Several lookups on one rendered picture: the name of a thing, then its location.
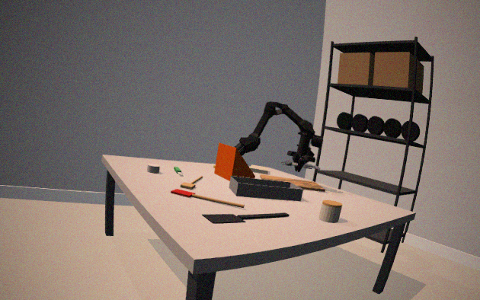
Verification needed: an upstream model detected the red spatula with wooden handle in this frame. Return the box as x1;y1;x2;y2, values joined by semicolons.
171;189;245;208

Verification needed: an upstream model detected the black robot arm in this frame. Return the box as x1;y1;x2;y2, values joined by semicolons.
235;101;323;156

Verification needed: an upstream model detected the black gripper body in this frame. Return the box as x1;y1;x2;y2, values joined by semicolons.
287;143;315;162

